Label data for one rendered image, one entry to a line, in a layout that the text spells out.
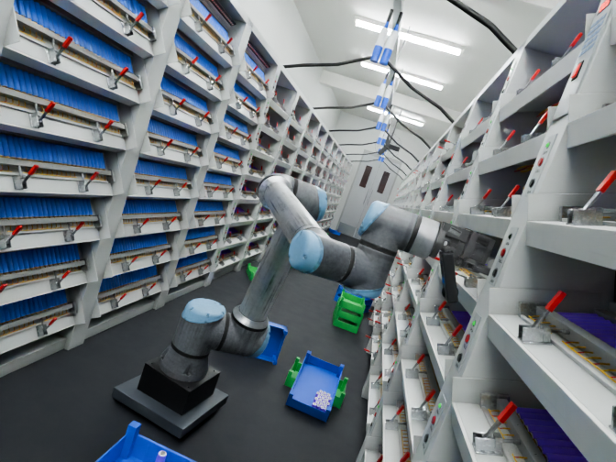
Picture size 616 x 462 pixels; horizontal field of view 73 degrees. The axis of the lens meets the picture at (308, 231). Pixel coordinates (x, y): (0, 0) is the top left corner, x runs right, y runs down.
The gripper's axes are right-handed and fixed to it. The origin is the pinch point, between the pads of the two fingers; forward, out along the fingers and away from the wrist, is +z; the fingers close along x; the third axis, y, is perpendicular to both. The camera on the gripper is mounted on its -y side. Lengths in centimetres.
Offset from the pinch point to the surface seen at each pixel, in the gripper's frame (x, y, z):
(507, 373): -16.1, -15.8, -0.7
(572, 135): -18.2, 28.6, -7.8
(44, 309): 38, -75, -138
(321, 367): 112, -83, -33
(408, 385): 31, -44, -6
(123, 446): -21, -61, -67
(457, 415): -21.7, -25.2, -7.7
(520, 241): -16.1, 8.3, -8.0
